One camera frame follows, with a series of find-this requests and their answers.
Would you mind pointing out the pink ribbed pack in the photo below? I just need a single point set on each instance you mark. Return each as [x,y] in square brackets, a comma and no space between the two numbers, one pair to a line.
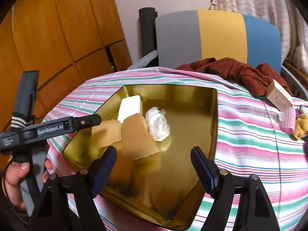
[287,119]

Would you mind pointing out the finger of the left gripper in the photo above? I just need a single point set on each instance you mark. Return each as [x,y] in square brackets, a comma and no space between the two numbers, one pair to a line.
[12,141]

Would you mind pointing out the tan sponge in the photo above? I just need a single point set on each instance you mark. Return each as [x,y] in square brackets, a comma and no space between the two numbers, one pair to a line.
[137,143]
[107,133]

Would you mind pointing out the striped pink green tablecloth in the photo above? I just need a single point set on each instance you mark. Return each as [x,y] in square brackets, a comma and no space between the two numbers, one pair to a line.
[249,141]

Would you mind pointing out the person's left hand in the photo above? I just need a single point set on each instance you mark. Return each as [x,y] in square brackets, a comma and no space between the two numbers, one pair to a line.
[11,183]

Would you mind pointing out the white plastic bundle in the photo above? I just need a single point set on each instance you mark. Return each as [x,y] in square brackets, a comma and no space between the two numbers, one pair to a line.
[157,123]

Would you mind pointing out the black rolled mat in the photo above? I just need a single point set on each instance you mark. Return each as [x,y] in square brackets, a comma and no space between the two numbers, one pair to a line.
[147,16]

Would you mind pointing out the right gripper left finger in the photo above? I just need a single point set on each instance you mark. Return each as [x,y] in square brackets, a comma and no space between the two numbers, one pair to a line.
[67,203]

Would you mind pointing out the dark red cloth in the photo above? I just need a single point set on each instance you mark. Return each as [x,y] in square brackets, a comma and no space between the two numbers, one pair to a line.
[255,79]

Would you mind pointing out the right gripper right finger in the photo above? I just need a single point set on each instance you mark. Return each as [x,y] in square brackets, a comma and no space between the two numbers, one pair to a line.
[255,211]

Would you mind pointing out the gold metal tin tray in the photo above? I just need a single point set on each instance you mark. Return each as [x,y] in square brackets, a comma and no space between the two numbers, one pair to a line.
[155,180]

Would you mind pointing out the beige cardboard box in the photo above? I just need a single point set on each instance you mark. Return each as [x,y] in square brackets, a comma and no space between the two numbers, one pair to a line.
[278,96]

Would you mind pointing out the white foam block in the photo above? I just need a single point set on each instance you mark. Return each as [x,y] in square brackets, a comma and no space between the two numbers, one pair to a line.
[129,106]

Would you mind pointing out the patterned pink curtain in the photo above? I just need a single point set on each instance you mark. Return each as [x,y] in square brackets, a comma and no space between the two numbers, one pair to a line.
[285,16]

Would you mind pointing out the wooden wardrobe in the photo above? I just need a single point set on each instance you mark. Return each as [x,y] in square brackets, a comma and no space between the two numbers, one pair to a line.
[66,41]

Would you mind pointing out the yellow knitted toy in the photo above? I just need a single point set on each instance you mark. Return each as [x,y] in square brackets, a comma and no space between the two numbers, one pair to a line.
[301,126]

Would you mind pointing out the grey yellow blue chair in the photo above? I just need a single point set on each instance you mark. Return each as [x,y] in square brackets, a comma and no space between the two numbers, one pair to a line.
[191,35]

